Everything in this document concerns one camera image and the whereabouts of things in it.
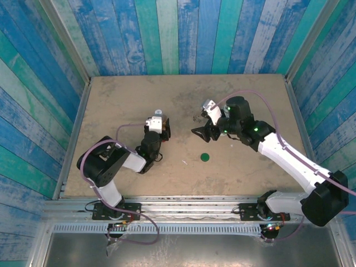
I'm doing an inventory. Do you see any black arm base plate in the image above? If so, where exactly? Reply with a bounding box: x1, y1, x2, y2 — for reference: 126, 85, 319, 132
93, 202, 142, 222
239, 202, 290, 222

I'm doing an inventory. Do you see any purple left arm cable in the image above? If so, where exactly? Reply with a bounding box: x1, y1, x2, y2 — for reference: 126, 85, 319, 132
80, 123, 161, 245

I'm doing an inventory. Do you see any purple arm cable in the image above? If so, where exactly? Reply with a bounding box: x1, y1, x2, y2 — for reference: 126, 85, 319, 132
80, 123, 161, 245
212, 90, 356, 243

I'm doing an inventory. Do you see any grey metal sheet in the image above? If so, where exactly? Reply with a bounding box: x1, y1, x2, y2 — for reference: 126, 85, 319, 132
41, 232, 344, 267

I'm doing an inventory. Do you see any amber drink bottle red label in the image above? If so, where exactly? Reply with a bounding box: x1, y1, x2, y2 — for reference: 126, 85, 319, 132
154, 108, 169, 131

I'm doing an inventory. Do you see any slotted grey cable duct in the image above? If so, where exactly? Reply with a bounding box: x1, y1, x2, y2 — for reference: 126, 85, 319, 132
51, 224, 264, 238

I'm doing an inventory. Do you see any aluminium corner post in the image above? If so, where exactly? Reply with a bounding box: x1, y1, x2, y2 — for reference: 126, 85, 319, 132
38, 0, 92, 84
285, 0, 344, 81

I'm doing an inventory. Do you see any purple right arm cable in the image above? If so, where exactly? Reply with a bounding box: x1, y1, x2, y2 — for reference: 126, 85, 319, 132
212, 90, 356, 243

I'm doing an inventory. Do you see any small lit circuit board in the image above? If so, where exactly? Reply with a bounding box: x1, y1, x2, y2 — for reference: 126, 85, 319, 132
107, 221, 131, 233
261, 221, 282, 232

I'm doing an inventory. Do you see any aluminium front frame rail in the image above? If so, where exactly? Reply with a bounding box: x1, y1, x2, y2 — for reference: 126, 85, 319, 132
41, 195, 339, 223

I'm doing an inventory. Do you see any aluminium table side rail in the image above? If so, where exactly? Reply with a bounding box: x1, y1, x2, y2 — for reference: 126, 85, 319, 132
52, 82, 92, 200
284, 75, 329, 201

